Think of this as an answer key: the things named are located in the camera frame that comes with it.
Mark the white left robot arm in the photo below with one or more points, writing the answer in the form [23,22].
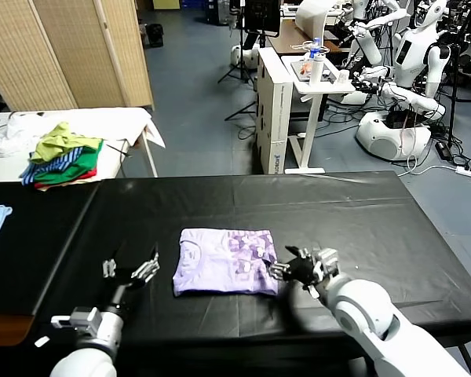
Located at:
[86,361]

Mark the white curved plastic shell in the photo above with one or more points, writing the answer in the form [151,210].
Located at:
[312,15]

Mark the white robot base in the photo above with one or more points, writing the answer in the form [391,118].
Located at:
[245,57]

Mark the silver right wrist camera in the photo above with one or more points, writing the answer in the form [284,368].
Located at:
[327,261]

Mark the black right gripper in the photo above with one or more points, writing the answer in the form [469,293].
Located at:
[306,271]

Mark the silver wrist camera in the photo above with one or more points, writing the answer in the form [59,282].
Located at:
[327,261]
[80,319]

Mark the yellow cardboard box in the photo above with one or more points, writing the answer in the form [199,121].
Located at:
[166,4]

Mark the white humanoid robot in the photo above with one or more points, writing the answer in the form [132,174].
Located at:
[412,51]
[367,43]

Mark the white folding table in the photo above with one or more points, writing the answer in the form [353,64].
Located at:
[0,169]

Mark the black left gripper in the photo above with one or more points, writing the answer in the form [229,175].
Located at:
[121,290]

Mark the white tablecloth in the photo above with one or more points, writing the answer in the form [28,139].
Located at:
[110,121]

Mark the white standing desk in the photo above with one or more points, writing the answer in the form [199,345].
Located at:
[312,118]

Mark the black monitor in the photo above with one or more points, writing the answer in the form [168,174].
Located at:
[261,15]

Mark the bamboo folding screen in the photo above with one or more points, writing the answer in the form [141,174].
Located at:
[63,51]

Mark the clear bottle blue cap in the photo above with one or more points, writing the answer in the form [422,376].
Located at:
[315,47]

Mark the brown wooden desk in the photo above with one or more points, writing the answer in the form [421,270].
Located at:
[286,37]

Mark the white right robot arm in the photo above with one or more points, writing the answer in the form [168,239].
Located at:
[361,310]

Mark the beige garment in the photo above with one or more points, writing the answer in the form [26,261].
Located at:
[63,185]

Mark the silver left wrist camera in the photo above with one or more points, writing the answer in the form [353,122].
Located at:
[80,319]

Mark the black pole stand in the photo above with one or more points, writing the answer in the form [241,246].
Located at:
[453,98]

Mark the white crumpled garment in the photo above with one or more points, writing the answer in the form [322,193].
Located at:
[15,133]

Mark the green garment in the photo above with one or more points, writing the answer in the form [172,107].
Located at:
[82,163]

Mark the white thermos bottle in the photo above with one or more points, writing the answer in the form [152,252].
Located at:
[316,72]

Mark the blue striped garment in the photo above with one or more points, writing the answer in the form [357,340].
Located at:
[59,162]

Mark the small orange object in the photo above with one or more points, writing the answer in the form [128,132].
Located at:
[305,68]

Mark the tall white cardboard box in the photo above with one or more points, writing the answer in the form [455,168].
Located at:
[272,118]

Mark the lavender t-shirt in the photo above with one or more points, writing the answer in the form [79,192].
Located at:
[220,271]

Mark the grey laptop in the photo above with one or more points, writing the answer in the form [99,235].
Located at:
[298,76]

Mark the red garment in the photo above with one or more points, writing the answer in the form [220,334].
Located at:
[90,174]

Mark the blue storage crates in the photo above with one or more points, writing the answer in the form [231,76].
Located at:
[192,3]

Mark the yellow-green garment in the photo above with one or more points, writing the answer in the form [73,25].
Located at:
[51,145]

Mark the black power adapter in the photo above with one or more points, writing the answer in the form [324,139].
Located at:
[442,150]

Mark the black trash bin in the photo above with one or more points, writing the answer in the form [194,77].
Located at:
[154,36]

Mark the white paper cup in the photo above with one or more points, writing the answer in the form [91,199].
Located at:
[342,78]

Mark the black tripod stand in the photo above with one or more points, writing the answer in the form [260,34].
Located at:
[243,110]
[241,59]

